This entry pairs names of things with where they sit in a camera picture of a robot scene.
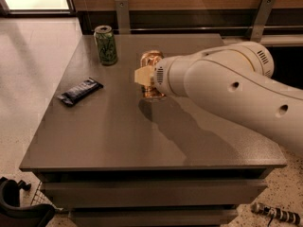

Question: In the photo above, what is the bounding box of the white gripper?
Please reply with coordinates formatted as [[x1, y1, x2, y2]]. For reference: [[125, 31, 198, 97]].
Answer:
[[134, 57, 175, 96]]

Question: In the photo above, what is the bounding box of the orange soda can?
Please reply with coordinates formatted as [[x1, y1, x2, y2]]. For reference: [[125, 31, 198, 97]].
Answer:
[[140, 50, 164, 100]]

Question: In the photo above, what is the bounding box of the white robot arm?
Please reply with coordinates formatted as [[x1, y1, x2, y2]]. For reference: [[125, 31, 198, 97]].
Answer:
[[134, 42, 303, 156]]

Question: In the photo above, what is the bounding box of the green soda can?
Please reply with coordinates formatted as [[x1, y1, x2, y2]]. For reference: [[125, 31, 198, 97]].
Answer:
[[94, 25, 117, 66]]

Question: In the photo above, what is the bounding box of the dark blue snack bar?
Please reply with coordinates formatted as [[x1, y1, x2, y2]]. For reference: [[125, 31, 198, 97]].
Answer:
[[58, 78, 103, 107]]

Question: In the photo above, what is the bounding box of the grey drawer cabinet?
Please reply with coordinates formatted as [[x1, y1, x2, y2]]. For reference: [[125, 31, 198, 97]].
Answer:
[[20, 34, 286, 227]]

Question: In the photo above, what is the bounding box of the black office chair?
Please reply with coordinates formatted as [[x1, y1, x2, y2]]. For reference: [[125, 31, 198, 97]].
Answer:
[[0, 177, 55, 227]]

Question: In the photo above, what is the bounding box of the left metal wall bracket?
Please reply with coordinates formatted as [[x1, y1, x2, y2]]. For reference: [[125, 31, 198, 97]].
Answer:
[[115, 0, 131, 34]]

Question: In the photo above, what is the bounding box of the metal wall bracket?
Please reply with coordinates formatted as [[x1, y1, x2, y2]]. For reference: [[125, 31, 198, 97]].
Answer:
[[115, 0, 131, 34], [248, 0, 276, 43]]

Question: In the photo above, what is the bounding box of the right metal wall bracket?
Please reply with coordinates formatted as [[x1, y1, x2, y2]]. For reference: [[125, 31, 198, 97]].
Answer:
[[248, 0, 276, 43]]

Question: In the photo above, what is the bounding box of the striped black white cable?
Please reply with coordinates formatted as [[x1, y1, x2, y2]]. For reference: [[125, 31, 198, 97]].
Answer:
[[251, 201, 302, 226]]

